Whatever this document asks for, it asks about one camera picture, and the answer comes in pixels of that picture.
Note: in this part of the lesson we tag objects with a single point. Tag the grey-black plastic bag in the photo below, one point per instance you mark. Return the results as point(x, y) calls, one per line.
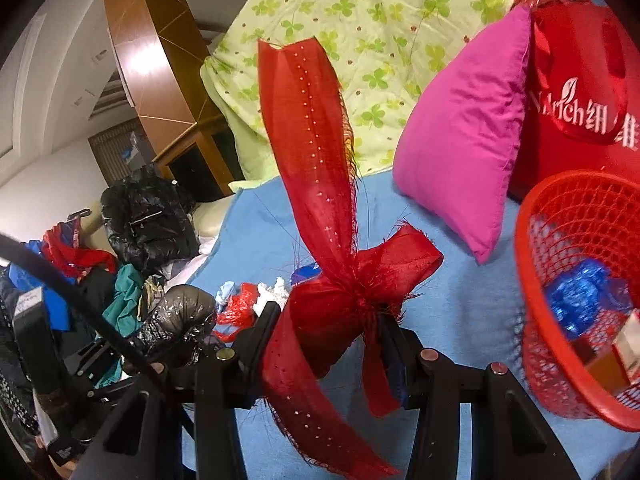
point(175, 315)

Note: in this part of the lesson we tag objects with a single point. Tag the teal garment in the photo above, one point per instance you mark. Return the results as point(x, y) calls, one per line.
point(125, 300)

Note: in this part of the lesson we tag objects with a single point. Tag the cream pillow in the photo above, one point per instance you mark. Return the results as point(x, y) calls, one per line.
point(207, 225)

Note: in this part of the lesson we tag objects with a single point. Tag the pink pillow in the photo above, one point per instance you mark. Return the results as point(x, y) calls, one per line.
point(460, 135)

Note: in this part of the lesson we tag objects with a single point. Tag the black plastic bag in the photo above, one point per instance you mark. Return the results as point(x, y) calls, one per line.
point(145, 220)

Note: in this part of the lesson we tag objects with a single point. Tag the red ribbon bow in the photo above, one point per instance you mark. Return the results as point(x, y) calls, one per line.
point(310, 160)

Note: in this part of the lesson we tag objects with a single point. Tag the red mesh plastic basket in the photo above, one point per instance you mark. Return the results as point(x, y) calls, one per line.
point(565, 210)

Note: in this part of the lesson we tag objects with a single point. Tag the green clover print quilt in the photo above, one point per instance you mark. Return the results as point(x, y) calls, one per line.
point(375, 35)

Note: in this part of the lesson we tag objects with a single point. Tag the red plastic bag scrap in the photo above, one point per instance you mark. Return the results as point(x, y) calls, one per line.
point(237, 310)

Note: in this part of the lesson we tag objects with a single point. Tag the black box with label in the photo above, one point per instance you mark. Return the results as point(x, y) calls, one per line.
point(32, 330)

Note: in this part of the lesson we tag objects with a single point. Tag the blue garment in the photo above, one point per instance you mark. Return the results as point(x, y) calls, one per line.
point(55, 305)

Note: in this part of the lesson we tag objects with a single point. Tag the light blue crumpled tissue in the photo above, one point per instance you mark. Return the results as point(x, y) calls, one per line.
point(225, 291)

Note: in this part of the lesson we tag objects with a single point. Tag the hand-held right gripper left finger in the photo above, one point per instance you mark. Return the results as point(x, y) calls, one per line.
point(254, 336)

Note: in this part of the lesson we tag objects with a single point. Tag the white tissue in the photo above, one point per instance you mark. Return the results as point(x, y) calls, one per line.
point(272, 292)

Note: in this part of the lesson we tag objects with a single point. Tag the blue foil wrapper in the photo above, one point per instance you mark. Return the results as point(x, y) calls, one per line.
point(580, 290)

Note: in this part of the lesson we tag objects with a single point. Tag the wooden headboard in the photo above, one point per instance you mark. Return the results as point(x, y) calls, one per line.
point(150, 70)

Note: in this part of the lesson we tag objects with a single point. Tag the brown and white carton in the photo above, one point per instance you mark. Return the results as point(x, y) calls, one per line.
point(620, 360)

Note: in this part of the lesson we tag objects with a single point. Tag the red tote bag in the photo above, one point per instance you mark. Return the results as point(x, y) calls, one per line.
point(575, 60)

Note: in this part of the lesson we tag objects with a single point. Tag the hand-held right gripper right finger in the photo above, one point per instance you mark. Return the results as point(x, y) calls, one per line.
point(400, 357)

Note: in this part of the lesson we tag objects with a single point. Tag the blue bedsheet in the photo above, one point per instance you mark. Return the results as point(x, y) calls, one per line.
point(450, 300)

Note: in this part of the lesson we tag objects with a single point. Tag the red garment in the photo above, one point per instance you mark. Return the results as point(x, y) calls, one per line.
point(75, 252)

